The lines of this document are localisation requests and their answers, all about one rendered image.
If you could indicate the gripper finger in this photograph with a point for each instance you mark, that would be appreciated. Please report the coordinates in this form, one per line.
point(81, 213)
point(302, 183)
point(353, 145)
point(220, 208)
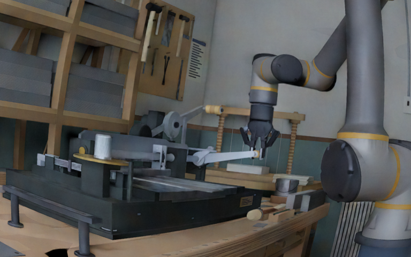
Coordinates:
point(246, 136)
point(273, 137)

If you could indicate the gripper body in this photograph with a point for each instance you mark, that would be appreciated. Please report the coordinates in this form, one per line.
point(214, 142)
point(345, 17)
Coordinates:
point(261, 117)

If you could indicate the silver clamp lever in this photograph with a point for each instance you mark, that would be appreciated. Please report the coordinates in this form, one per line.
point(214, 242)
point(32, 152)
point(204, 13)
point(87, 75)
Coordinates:
point(226, 156)

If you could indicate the silver knurled knob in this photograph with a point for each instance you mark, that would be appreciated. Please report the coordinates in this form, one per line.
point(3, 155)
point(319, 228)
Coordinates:
point(102, 147)

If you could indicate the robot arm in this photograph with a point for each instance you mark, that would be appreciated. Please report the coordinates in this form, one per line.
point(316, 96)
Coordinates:
point(365, 71)

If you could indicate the grey board offcut stack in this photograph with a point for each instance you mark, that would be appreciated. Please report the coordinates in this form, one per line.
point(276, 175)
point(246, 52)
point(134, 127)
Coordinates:
point(304, 200)

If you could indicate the silver blade lever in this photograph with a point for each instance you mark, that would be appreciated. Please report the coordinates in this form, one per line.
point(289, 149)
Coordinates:
point(171, 124)

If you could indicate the wooden tool board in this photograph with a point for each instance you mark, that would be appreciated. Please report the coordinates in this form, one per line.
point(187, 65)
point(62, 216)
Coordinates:
point(152, 85)

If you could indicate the dark board shear body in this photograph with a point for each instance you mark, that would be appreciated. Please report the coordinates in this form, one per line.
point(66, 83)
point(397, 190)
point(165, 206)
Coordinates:
point(156, 216)

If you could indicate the silver gauge end block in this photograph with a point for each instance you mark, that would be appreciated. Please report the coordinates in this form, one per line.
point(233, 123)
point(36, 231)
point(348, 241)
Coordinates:
point(41, 159)

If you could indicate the white book block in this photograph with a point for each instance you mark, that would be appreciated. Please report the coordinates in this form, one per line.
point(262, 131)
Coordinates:
point(248, 169)

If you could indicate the cream paper stack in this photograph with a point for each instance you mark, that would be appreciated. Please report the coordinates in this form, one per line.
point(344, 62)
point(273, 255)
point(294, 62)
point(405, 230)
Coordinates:
point(294, 178)

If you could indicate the grey metal pot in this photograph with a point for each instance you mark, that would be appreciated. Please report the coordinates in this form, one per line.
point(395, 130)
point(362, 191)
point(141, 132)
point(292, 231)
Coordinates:
point(286, 188)

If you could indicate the wooden tool tray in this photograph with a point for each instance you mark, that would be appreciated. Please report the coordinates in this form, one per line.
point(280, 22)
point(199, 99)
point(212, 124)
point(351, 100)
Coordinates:
point(280, 215)

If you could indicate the white notice sheet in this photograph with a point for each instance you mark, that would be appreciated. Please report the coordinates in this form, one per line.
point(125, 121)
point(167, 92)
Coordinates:
point(195, 60)

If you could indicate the black scissors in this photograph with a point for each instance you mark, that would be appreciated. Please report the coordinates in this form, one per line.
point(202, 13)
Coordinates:
point(165, 71)

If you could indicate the dark round counterweight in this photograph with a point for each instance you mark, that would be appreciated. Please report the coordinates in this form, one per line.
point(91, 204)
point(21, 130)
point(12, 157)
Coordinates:
point(141, 130)

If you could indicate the grey round bar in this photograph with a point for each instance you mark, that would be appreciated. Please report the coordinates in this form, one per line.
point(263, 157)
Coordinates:
point(134, 155)

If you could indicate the white ribbed radiator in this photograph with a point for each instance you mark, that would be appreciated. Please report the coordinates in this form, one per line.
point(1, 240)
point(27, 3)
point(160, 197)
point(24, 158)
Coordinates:
point(347, 230)

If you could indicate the brass dial disc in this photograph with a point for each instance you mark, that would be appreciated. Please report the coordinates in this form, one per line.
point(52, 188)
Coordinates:
point(85, 158)

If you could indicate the small brass round button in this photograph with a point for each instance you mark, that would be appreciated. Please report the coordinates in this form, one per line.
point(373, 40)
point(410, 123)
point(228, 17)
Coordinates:
point(82, 150)

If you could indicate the dark grey slider block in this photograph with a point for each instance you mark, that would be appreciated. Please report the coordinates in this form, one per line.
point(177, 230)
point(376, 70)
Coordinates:
point(69, 166)

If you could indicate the silver toothed rack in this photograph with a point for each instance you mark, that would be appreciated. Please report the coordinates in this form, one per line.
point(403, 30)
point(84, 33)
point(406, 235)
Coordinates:
point(61, 163)

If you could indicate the wooden shelf unit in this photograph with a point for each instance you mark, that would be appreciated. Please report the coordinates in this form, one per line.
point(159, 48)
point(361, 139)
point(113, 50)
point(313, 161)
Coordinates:
point(63, 71)

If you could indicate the wooden sewing frame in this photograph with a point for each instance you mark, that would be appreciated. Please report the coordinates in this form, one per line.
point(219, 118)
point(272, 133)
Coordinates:
point(290, 149)

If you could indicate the silver upright bracket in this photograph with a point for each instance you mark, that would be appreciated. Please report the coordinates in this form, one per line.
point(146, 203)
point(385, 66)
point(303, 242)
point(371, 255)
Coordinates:
point(159, 152)

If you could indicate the white wall switch box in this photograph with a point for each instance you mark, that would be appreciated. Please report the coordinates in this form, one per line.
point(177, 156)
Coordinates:
point(408, 105)

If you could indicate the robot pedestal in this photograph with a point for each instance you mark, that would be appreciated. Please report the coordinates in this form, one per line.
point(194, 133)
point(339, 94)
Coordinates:
point(386, 250)

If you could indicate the dark support rail on legs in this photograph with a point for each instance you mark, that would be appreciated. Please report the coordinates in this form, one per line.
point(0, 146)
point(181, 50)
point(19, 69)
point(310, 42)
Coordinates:
point(49, 204)

